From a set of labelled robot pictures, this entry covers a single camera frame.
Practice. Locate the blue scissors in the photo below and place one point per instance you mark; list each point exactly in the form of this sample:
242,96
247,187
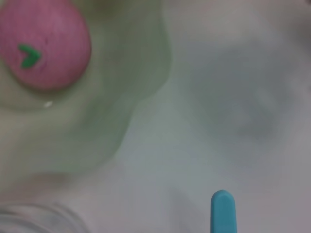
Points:
223,213

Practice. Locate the pale green glass fruit plate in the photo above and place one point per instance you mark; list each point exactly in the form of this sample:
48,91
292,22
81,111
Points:
109,72

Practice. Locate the pink toy peach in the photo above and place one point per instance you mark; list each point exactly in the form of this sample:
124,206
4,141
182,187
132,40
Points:
60,36

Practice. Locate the clear green-label water bottle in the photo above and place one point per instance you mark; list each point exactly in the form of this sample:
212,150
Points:
24,223

